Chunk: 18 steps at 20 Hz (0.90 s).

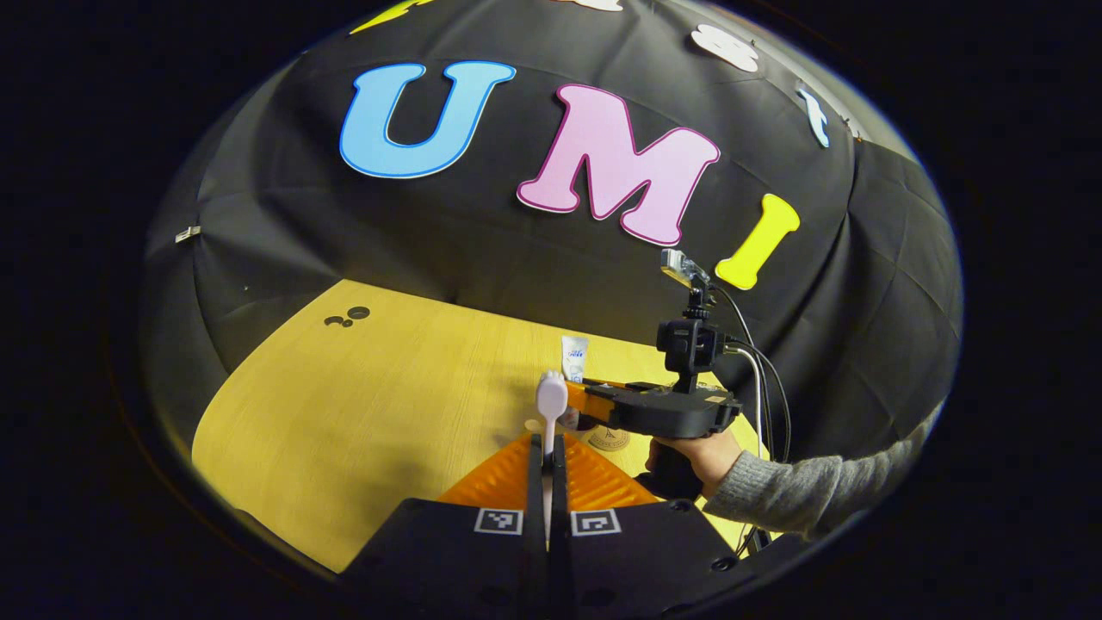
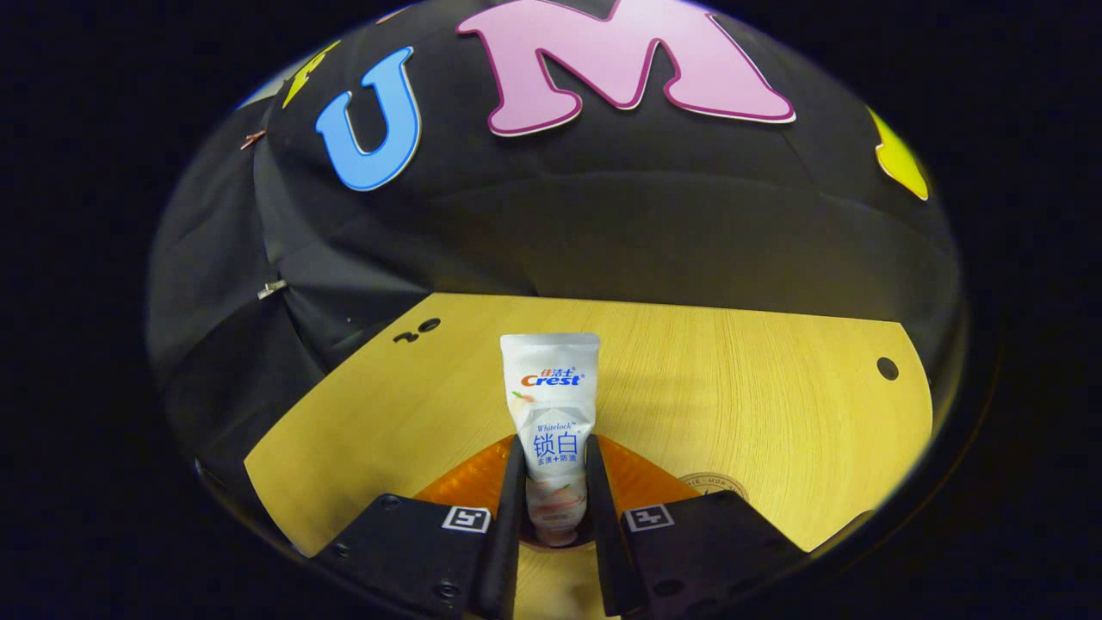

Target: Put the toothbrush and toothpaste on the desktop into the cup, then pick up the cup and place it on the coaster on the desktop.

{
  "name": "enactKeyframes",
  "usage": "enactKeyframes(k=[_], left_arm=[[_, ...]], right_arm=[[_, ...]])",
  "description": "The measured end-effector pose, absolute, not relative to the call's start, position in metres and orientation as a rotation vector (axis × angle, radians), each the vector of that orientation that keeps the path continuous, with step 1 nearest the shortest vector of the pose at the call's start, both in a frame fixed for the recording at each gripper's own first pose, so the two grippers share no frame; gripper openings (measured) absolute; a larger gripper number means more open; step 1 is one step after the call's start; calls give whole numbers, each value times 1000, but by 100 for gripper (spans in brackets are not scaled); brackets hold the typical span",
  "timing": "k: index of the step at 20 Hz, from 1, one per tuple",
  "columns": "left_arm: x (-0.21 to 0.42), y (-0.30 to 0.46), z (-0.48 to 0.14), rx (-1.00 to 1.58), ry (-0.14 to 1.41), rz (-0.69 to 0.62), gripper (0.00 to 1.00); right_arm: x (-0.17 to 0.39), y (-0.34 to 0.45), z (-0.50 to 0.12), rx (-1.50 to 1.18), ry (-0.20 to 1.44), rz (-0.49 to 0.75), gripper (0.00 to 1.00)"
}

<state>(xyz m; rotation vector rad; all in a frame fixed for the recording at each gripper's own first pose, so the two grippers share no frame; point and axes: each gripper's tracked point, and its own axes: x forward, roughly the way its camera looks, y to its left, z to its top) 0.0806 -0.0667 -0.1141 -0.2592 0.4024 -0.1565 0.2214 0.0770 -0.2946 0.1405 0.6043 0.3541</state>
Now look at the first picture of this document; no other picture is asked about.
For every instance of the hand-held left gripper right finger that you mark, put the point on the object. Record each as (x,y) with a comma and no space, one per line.
(560,482)

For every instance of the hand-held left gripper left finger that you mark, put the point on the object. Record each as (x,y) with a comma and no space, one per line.
(536,482)

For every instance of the white toothpaste tube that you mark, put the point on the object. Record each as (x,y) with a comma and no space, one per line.
(574,355)

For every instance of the black backdrop cloth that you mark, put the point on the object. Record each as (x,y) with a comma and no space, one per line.
(516,250)

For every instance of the beige cup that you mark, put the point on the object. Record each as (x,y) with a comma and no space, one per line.
(584,422)

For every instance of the white clip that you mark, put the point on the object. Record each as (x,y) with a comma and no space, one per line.
(188,234)

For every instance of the white toothbrush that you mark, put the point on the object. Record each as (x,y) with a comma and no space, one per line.
(551,396)

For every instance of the round brown coaster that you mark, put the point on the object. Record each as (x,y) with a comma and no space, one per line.
(609,441)

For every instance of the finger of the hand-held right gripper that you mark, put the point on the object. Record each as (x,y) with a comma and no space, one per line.
(641,387)
(590,399)

